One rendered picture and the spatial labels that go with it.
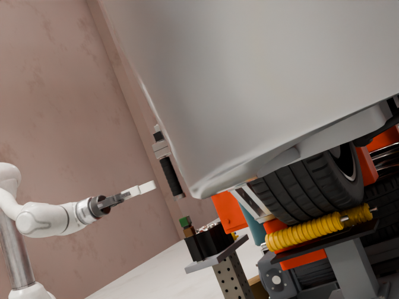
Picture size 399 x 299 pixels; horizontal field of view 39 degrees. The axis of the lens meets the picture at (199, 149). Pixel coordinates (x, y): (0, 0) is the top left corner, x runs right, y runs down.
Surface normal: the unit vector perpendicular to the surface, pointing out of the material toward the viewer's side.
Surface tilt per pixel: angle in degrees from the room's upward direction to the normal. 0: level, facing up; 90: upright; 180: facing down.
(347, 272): 90
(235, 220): 90
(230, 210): 90
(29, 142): 90
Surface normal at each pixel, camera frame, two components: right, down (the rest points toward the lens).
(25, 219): -0.31, -0.01
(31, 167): 0.85, -0.36
